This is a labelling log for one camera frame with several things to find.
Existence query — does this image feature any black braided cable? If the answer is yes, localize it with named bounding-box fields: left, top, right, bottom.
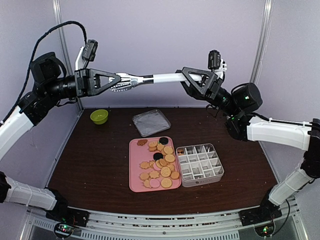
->
left=12, top=20, right=88, bottom=111

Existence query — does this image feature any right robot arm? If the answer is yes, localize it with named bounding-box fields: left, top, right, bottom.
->
left=181, top=67, right=320, bottom=226

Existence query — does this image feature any round dotted biscuit bottom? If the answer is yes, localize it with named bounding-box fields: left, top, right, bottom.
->
left=160, top=178, right=173, bottom=189

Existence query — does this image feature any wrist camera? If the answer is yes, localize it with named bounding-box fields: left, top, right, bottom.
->
left=82, top=39, right=98, bottom=62
left=207, top=50, right=221, bottom=71

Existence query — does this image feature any green plastic bowl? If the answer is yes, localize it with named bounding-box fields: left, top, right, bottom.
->
left=90, top=109, right=109, bottom=125

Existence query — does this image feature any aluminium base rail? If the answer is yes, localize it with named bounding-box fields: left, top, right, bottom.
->
left=23, top=197, right=303, bottom=240

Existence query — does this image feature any silver divided cookie tin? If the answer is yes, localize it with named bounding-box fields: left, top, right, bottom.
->
left=175, top=143, right=225, bottom=188

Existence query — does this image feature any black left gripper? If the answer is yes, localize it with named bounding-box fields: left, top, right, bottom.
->
left=44, top=66, right=121, bottom=100

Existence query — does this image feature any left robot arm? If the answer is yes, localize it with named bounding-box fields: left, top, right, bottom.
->
left=0, top=52, right=121, bottom=222

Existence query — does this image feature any right metal frame post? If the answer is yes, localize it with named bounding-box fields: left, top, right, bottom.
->
left=250, top=0, right=274, bottom=84

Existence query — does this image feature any left metal frame post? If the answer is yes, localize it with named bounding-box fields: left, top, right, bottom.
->
left=51, top=0, right=83, bottom=112

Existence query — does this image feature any pink plastic tray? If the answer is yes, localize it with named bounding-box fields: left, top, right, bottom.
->
left=128, top=136, right=182, bottom=193

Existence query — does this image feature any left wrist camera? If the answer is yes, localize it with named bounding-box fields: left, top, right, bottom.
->
left=82, top=39, right=98, bottom=62

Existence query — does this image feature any flower shaped butter cookie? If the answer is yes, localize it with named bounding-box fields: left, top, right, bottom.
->
left=139, top=161, right=150, bottom=169

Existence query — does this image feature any metal frame post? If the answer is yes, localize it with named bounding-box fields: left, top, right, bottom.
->
left=51, top=0, right=83, bottom=112
left=250, top=0, right=274, bottom=84

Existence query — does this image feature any round dotted biscuit top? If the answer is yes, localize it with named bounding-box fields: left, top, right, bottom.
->
left=148, top=141, right=158, bottom=148

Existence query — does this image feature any black sandwich cookie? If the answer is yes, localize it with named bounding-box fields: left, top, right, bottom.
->
left=153, top=152, right=164, bottom=161
left=158, top=137, right=169, bottom=145

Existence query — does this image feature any black sandwich cookie centre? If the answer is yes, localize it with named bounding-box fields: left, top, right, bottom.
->
left=153, top=152, right=164, bottom=161

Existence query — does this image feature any black sandwich cookie right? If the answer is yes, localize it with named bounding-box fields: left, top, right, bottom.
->
left=158, top=137, right=169, bottom=145

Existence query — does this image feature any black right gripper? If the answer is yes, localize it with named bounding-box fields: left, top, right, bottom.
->
left=175, top=66, right=240, bottom=117

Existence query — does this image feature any round dotted biscuit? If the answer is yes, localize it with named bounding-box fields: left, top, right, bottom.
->
left=148, top=141, right=158, bottom=148
left=160, top=178, right=173, bottom=189

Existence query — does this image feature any pink sandwich cookie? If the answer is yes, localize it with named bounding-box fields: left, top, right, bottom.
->
left=149, top=179, right=161, bottom=188

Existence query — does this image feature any brown leaf cookie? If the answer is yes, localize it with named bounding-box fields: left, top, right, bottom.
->
left=137, top=139, right=148, bottom=146

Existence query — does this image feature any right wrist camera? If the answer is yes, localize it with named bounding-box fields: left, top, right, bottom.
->
left=207, top=50, right=221, bottom=71

